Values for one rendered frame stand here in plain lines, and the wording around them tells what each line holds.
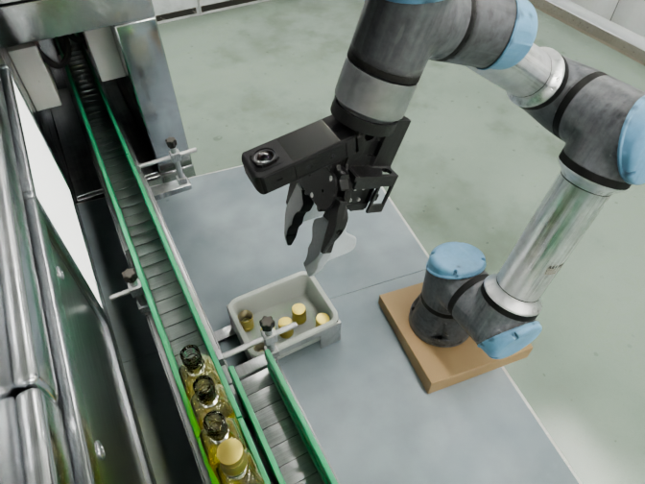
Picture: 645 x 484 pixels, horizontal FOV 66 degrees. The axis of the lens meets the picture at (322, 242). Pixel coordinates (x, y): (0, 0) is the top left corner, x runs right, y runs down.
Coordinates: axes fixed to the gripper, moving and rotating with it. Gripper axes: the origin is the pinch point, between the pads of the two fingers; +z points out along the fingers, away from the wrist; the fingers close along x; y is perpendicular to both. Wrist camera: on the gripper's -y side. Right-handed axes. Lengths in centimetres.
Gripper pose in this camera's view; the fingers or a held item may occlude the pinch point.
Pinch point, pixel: (297, 253)
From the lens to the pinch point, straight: 61.8
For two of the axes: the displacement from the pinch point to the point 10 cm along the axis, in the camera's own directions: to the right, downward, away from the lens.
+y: 8.2, -1.1, 5.6
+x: -4.8, -6.6, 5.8
